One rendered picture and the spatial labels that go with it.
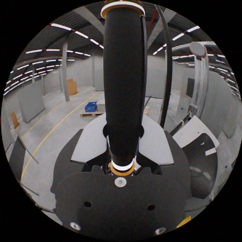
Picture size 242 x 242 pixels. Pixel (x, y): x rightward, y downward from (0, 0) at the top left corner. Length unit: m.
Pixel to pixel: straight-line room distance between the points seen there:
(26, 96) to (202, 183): 6.47
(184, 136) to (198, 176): 0.37
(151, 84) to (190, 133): 5.39
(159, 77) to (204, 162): 5.78
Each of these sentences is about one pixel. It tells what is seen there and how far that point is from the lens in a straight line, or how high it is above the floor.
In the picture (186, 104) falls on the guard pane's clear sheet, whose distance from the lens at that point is 1.06.
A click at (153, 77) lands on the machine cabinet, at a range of 5.77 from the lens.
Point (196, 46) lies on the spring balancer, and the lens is 0.82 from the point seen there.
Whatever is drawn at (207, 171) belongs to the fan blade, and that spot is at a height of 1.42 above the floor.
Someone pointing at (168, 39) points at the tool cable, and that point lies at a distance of 0.16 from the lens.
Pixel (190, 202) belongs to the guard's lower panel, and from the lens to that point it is 1.12.
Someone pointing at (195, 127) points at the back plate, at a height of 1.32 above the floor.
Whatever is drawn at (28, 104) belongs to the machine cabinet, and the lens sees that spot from 6.36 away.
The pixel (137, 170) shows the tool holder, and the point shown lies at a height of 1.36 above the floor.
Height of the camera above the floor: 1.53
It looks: 31 degrees down
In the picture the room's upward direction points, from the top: straight up
